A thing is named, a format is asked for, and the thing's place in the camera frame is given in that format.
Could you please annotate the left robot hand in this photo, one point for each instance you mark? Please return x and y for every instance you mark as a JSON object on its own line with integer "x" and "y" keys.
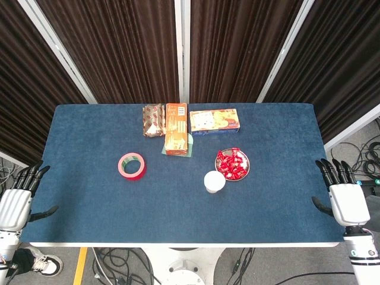
{"x": 15, "y": 207}

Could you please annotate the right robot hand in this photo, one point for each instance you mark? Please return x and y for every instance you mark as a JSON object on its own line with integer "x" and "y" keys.
{"x": 348, "y": 205}

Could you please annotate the red candies heap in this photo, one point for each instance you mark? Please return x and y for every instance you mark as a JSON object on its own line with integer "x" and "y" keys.
{"x": 231, "y": 166}

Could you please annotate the white paper cup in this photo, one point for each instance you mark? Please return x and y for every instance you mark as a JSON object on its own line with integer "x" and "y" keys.
{"x": 214, "y": 181}

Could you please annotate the black foot pedal unit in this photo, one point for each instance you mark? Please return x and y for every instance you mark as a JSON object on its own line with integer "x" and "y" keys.
{"x": 374, "y": 199}

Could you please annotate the black numbered power strip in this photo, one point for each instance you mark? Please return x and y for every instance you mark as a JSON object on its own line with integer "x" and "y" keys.
{"x": 368, "y": 183}

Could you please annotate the black trouser leg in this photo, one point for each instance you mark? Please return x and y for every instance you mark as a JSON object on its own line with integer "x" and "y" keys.
{"x": 23, "y": 258}

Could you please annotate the white black sneaker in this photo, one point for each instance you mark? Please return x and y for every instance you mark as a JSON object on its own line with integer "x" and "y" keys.
{"x": 47, "y": 265}

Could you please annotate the blue tablecloth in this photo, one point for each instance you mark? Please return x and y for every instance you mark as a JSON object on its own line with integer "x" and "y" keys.
{"x": 89, "y": 207}

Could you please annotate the yellow floor tape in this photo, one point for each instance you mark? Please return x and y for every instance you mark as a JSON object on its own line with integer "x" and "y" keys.
{"x": 80, "y": 267}

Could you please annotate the dark brown curtain panel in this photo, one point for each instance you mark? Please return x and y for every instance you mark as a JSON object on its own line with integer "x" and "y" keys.
{"x": 118, "y": 44}
{"x": 237, "y": 44}
{"x": 23, "y": 89}
{"x": 341, "y": 59}

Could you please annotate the red tape roll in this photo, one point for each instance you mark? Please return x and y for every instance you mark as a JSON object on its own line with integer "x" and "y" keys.
{"x": 139, "y": 176}

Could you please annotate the round metal plate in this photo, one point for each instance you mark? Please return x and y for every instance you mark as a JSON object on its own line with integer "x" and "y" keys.
{"x": 227, "y": 152}

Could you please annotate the blue yellow cookie box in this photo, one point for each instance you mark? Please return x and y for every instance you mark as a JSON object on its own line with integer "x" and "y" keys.
{"x": 213, "y": 120}

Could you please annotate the golden foil snack pack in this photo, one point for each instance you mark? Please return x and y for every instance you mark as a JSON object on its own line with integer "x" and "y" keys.
{"x": 153, "y": 118}

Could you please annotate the white table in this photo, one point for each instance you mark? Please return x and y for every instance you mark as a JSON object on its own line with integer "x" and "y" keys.
{"x": 178, "y": 245}

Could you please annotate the flat green packet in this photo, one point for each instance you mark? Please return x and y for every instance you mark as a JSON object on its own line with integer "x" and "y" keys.
{"x": 190, "y": 142}

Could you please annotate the orange snack box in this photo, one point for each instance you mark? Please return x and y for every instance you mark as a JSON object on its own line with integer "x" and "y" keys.
{"x": 176, "y": 130}

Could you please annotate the white frame rail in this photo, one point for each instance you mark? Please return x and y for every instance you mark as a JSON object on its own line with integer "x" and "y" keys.
{"x": 12, "y": 157}
{"x": 350, "y": 130}

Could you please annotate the white frame post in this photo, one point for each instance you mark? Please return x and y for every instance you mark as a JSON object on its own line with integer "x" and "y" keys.
{"x": 181, "y": 44}
{"x": 57, "y": 47}
{"x": 284, "y": 53}

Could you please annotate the white pedestal base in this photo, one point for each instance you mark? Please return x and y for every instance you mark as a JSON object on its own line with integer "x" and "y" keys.
{"x": 184, "y": 267}

